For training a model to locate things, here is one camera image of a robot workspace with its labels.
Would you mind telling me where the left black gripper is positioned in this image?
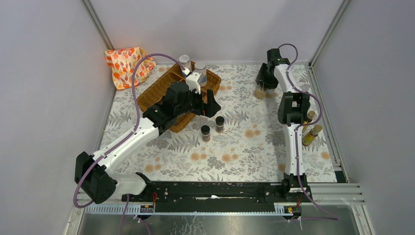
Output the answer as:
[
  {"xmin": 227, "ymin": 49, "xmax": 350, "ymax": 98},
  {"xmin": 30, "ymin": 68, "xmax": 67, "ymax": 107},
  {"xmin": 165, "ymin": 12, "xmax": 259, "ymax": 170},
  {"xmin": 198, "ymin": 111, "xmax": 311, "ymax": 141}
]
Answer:
[{"xmin": 174, "ymin": 86, "xmax": 220, "ymax": 118}]

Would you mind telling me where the blue label pellet jar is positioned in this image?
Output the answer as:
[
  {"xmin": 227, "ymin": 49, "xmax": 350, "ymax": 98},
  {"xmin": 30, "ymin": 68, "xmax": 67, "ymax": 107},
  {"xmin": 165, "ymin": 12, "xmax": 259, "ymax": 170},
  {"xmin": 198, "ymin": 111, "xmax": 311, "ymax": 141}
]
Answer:
[
  {"xmin": 194, "ymin": 62, "xmax": 207, "ymax": 87},
  {"xmin": 179, "ymin": 54, "xmax": 193, "ymax": 78}
]

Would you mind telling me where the yellow label sauce bottle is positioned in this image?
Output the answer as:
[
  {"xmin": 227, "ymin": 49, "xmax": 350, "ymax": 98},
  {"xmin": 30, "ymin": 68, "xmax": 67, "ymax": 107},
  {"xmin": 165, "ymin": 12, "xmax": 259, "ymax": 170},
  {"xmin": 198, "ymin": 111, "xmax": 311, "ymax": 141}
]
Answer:
[{"xmin": 302, "ymin": 124, "xmax": 323, "ymax": 146}]

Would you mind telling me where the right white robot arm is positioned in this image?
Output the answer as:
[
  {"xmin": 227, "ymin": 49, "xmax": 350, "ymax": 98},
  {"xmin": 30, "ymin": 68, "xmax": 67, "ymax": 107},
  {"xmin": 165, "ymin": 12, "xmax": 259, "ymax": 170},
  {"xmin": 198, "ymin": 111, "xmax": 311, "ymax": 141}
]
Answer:
[{"xmin": 255, "ymin": 48, "xmax": 310, "ymax": 202}]

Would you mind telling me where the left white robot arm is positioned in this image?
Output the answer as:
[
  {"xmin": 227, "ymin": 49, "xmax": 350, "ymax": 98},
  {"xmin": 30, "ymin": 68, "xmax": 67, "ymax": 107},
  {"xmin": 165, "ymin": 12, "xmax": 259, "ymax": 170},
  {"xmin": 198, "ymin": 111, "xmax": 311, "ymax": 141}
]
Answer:
[{"xmin": 73, "ymin": 82, "xmax": 221, "ymax": 208}]

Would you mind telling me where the dark spice jar right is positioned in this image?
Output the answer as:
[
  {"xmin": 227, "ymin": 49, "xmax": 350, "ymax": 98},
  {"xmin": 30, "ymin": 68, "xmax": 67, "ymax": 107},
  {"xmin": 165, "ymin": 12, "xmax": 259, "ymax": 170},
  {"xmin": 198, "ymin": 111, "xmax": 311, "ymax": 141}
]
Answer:
[{"xmin": 215, "ymin": 116, "xmax": 225, "ymax": 133}]

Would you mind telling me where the dark spice jar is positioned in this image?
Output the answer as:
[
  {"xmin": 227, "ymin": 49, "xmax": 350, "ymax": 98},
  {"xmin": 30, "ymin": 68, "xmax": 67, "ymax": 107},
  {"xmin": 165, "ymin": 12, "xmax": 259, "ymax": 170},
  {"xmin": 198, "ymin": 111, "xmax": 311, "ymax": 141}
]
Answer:
[
  {"xmin": 215, "ymin": 116, "xmax": 225, "ymax": 133},
  {"xmin": 201, "ymin": 125, "xmax": 210, "ymax": 142}
]

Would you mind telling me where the dark spice jar left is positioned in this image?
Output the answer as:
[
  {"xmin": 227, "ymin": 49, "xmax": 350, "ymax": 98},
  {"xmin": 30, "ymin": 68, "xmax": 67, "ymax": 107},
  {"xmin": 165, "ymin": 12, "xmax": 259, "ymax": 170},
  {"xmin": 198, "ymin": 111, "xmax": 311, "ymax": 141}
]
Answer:
[{"xmin": 201, "ymin": 125, "xmax": 210, "ymax": 142}]

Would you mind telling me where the brown wicker divided basket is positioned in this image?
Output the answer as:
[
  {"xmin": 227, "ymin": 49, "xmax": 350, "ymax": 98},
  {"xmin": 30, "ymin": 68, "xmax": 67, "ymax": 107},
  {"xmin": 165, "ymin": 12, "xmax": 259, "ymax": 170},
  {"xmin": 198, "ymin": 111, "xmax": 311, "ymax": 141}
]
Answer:
[{"xmin": 138, "ymin": 64, "xmax": 221, "ymax": 134}]

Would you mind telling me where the floral patterned table mat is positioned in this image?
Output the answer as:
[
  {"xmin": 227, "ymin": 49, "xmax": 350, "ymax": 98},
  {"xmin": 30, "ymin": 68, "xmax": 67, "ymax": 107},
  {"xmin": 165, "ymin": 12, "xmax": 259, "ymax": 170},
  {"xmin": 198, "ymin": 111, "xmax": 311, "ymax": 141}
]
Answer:
[{"xmin": 101, "ymin": 65, "xmax": 337, "ymax": 183}]

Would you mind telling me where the orange floral cloth bag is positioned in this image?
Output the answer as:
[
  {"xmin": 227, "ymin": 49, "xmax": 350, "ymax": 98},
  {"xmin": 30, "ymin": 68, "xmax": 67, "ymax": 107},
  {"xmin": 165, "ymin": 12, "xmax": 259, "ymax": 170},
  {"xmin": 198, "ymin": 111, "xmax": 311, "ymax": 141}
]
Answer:
[{"xmin": 104, "ymin": 47, "xmax": 156, "ymax": 90}]

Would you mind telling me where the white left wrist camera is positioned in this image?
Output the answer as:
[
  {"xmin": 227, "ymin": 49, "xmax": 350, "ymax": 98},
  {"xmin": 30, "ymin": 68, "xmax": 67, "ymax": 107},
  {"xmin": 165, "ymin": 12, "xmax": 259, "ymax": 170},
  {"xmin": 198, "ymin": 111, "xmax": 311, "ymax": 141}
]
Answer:
[{"xmin": 185, "ymin": 72, "xmax": 201, "ymax": 94}]

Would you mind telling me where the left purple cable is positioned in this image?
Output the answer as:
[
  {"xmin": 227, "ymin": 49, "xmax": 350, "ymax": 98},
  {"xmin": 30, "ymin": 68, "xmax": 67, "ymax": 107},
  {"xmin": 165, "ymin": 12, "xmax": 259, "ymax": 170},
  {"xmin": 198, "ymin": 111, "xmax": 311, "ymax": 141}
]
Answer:
[{"xmin": 72, "ymin": 53, "xmax": 192, "ymax": 235}]

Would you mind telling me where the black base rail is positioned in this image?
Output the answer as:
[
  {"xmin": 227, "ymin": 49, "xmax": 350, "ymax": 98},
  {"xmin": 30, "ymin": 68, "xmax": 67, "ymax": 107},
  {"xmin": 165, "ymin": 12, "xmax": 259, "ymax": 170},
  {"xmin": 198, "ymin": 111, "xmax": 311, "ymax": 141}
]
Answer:
[{"xmin": 121, "ymin": 181, "xmax": 312, "ymax": 213}]

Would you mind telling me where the aluminium frame rail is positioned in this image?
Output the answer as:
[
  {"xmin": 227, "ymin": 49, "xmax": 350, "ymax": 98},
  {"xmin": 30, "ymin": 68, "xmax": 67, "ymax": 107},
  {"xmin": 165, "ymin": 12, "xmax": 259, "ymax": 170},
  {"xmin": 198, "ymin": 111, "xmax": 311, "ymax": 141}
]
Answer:
[{"xmin": 81, "ymin": 0, "xmax": 114, "ymax": 50}]

